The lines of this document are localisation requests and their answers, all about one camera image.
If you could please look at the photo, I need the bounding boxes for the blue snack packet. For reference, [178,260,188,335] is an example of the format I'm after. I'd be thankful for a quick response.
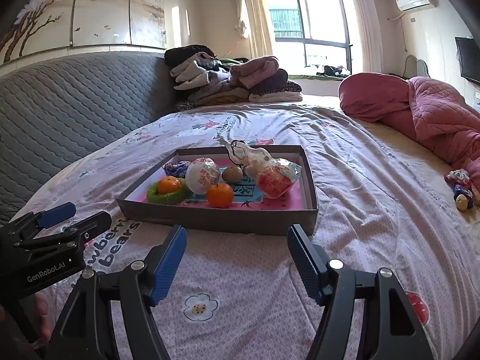
[163,160,191,179]

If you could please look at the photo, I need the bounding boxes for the white air conditioner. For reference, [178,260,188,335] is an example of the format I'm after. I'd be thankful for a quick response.
[395,0,437,12]

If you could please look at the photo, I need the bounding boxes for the brown walnut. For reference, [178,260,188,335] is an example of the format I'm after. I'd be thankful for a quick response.
[221,166,243,185]

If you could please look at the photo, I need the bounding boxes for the black wall television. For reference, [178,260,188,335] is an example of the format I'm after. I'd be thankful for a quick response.
[455,37,480,85]

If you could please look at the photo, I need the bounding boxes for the left hand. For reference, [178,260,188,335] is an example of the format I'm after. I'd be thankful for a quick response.
[1,292,53,359]

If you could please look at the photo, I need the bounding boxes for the cream dotted hair scrunchie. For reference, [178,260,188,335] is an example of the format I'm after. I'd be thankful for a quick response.
[224,140,272,180]

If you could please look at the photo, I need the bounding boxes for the beige curtain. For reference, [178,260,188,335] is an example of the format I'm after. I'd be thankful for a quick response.
[233,0,272,58]

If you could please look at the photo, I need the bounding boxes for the red clear egg toy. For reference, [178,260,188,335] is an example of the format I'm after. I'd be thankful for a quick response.
[256,158,302,199]

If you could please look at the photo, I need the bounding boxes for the window with dark frame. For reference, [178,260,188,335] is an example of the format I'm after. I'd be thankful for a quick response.
[265,0,352,76]

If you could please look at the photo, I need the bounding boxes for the orange tangerine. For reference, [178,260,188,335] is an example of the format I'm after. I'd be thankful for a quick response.
[156,175,182,195]
[206,183,234,209]

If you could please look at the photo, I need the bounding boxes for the pile of folded clothes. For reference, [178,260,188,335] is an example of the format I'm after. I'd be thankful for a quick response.
[164,45,303,111]

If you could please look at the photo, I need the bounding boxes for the grey box tray pink bottom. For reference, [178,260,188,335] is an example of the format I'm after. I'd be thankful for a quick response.
[116,145,318,236]

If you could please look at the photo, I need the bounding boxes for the white red egg toy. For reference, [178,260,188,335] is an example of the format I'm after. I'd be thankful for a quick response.
[185,158,221,195]

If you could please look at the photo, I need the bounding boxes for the dark items on windowsill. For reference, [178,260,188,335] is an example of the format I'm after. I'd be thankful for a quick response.
[316,65,351,79]

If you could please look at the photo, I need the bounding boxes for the white chair back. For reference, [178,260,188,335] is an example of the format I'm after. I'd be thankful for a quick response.
[403,55,430,79]

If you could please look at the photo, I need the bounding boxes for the small colourful doll toy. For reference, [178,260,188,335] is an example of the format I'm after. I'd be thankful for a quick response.
[444,168,479,211]

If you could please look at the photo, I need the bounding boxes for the pink quilted blanket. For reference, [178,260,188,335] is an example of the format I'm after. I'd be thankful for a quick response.
[338,72,480,188]

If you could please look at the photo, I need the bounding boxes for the green crochet ring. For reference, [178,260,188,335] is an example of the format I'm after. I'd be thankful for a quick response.
[146,177,192,206]

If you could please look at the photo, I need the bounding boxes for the grey quilted headboard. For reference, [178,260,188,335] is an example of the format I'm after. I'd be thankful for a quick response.
[1,51,175,224]

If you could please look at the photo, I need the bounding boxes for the blossom painted wall panel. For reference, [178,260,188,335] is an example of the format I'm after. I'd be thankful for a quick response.
[1,0,167,63]

